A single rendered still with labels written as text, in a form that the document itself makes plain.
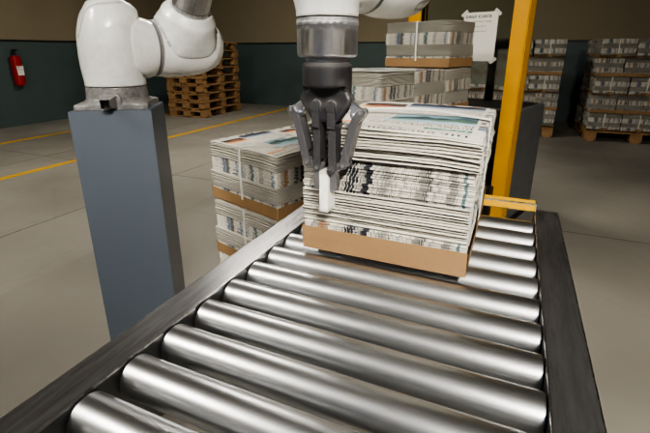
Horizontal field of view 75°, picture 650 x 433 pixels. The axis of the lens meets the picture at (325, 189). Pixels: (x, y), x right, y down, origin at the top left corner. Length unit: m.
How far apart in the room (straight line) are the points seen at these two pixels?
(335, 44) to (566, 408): 0.50
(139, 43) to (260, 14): 8.49
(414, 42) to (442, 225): 1.76
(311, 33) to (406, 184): 0.27
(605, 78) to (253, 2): 6.64
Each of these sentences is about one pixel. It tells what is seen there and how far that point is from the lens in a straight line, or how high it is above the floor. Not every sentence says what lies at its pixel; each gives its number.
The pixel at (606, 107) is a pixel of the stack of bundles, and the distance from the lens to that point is 6.66.
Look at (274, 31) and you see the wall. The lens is 9.52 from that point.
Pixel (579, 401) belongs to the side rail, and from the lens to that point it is 0.56.
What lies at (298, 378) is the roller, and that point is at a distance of 0.52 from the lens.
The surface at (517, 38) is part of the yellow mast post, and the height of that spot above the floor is 1.21.
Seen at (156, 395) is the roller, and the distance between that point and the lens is 0.55.
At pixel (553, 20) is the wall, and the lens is 8.24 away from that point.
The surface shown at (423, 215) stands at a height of 0.90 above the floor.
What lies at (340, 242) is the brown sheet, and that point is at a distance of 0.74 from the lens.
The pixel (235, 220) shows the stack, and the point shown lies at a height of 0.54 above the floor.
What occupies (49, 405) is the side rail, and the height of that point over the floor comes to 0.80.
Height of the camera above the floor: 1.15
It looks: 18 degrees down
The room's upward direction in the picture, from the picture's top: straight up
